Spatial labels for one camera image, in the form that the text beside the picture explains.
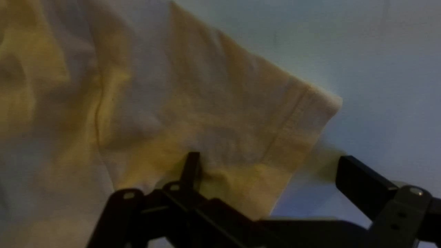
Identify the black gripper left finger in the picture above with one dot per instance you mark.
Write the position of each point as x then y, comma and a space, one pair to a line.
191, 169

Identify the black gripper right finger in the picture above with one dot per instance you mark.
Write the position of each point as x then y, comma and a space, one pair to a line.
363, 180

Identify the peach shirt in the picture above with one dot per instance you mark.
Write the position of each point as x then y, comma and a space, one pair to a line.
184, 91

